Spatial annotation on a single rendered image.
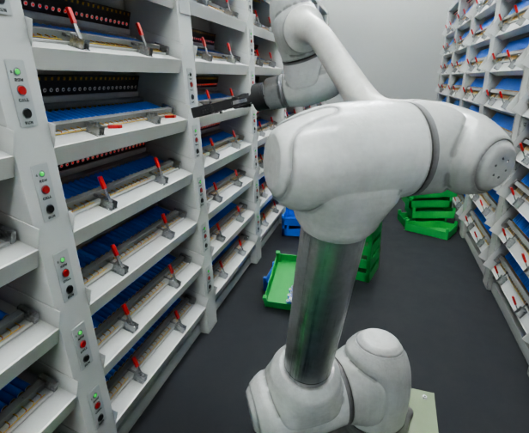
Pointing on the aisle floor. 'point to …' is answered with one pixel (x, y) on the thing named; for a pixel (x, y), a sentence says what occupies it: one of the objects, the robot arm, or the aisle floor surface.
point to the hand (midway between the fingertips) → (204, 110)
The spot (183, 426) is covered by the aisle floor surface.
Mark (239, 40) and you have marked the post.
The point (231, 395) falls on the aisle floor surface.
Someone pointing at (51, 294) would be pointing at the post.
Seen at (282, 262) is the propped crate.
